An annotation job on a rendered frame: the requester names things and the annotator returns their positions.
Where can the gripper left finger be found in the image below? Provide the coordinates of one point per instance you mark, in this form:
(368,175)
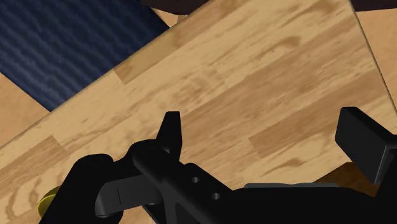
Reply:
(161,183)

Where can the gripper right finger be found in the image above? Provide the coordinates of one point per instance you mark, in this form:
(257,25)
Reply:
(363,139)

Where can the light wooden table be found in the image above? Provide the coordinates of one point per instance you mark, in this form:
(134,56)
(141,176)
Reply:
(248,86)

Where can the dark blue rug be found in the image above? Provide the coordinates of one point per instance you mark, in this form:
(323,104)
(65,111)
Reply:
(62,46)

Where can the yellow round object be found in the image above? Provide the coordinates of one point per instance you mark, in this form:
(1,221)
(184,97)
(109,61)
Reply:
(46,201)

